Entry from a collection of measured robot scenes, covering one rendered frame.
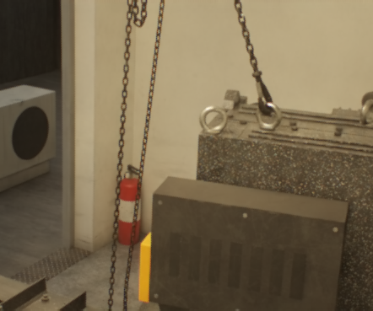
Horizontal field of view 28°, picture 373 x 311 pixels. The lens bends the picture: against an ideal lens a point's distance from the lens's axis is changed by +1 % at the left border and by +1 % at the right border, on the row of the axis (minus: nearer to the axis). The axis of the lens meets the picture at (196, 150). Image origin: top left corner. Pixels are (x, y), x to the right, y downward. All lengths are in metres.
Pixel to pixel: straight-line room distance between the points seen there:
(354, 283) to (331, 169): 0.30
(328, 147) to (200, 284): 0.46
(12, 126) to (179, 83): 1.61
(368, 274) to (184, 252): 0.46
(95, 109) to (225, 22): 0.92
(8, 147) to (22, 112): 0.28
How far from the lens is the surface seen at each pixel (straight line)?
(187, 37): 4.59
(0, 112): 5.66
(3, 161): 5.79
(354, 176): 1.84
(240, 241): 1.80
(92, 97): 4.51
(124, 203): 4.83
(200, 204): 1.78
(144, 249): 1.89
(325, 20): 4.22
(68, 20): 4.46
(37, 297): 3.02
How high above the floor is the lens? 2.16
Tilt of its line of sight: 18 degrees down
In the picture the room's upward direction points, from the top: 3 degrees clockwise
